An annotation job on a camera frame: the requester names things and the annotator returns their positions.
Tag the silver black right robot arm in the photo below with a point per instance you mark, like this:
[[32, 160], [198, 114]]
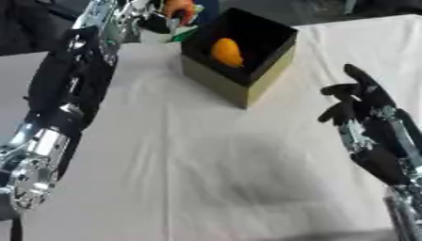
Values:
[[405, 213]]

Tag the tan box black inside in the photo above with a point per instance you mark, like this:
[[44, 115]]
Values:
[[258, 34]]

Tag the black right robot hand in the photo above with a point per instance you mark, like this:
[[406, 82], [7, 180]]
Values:
[[373, 94]]

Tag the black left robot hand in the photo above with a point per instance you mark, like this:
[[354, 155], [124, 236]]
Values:
[[155, 23]]

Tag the orange toy mango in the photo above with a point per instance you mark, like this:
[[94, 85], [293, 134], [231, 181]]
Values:
[[226, 51]]

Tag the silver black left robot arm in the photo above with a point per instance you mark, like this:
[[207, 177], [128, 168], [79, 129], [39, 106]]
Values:
[[60, 84]]

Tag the orange toy carrot green leaves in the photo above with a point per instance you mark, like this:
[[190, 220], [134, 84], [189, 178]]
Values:
[[180, 8]]

